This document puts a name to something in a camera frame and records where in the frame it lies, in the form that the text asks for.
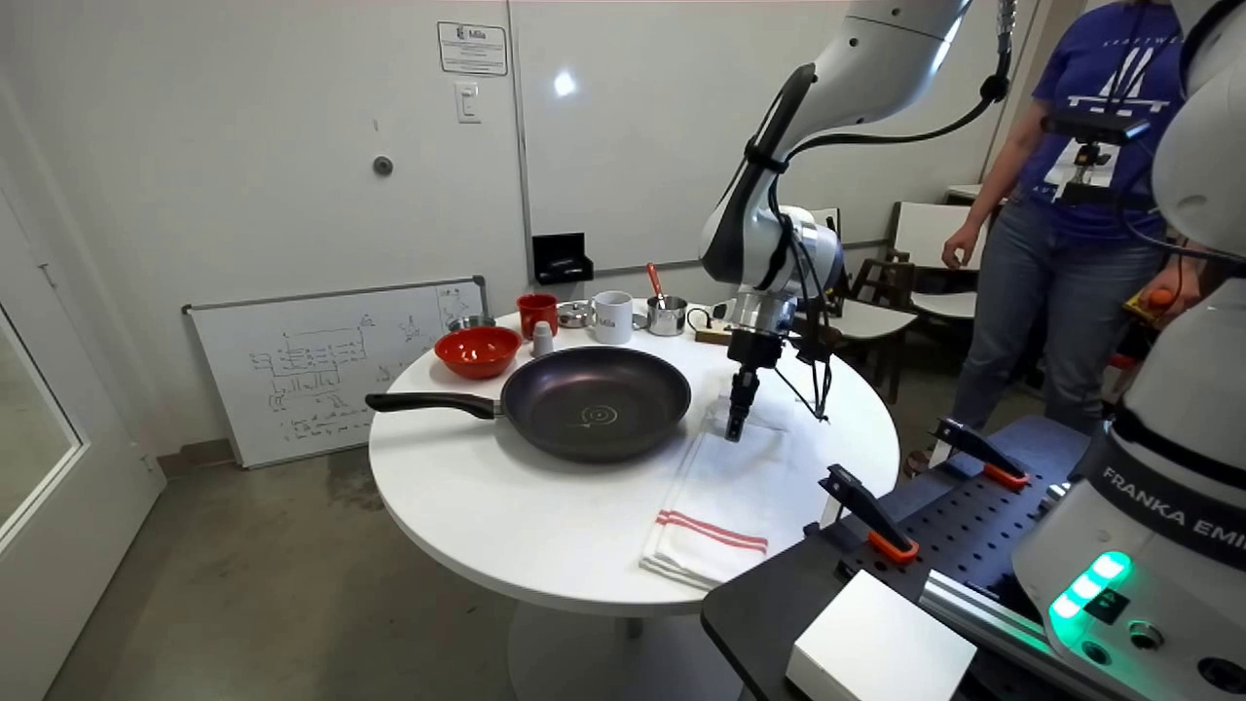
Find aluminium rail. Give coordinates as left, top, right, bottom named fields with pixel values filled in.
left=920, top=569, right=1143, bottom=701

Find black frying pan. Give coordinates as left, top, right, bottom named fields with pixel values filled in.
left=363, top=343, right=696, bottom=467

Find white towel red stripes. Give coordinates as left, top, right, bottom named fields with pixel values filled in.
left=635, top=385, right=837, bottom=595

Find white door with window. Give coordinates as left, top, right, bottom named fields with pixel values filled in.
left=0, top=193, right=171, bottom=701

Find leaning framed whiteboard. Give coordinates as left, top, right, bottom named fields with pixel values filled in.
left=181, top=272, right=490, bottom=472

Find wall mounted whiteboard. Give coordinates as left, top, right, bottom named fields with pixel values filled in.
left=506, top=0, right=1029, bottom=280

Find black clamp orange tip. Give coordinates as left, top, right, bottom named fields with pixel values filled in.
left=817, top=464, right=927, bottom=569
left=929, top=417, right=1035, bottom=495

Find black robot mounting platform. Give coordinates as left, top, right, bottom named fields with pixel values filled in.
left=696, top=413, right=1131, bottom=701

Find seated person blue jeans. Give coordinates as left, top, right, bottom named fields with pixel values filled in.
left=927, top=0, right=1220, bottom=472

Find small steel saucepan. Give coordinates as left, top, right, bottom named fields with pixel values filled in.
left=641, top=293, right=691, bottom=343

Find red mug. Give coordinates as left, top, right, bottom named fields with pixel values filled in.
left=515, top=293, right=565, bottom=343

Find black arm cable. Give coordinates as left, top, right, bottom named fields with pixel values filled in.
left=769, top=0, right=1021, bottom=425

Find framed wall sign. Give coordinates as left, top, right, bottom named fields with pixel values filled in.
left=436, top=15, right=515, bottom=80

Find white box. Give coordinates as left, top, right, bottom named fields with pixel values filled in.
left=783, top=569, right=979, bottom=701

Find white wall switch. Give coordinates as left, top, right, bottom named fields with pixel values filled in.
left=451, top=80, right=486, bottom=130

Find white chair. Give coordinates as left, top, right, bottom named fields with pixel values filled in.
left=892, top=199, right=990, bottom=328
left=828, top=207, right=920, bottom=393

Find white mug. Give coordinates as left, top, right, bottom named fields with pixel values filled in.
left=586, top=290, right=639, bottom=347

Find black wall tray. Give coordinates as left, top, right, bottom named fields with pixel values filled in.
left=528, top=230, right=600, bottom=290

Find red bowl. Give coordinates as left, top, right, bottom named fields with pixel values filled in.
left=433, top=325, right=526, bottom=384

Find yellow orange handheld controller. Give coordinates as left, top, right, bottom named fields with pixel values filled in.
left=1125, top=269, right=1203, bottom=328

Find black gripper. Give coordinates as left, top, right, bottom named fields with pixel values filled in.
left=719, top=290, right=793, bottom=443

